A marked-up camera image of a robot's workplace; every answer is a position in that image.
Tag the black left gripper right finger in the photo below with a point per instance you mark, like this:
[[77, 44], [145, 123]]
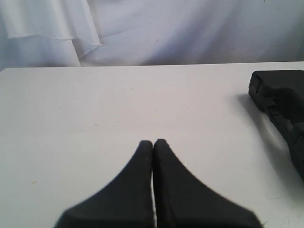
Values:
[[182, 201]]

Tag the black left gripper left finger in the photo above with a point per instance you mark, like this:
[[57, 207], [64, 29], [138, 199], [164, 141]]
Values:
[[125, 202]]

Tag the black plastic tool case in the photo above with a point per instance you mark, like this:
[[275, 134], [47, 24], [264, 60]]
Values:
[[280, 94]]

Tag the white backdrop curtain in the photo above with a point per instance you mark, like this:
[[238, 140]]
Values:
[[92, 33]]

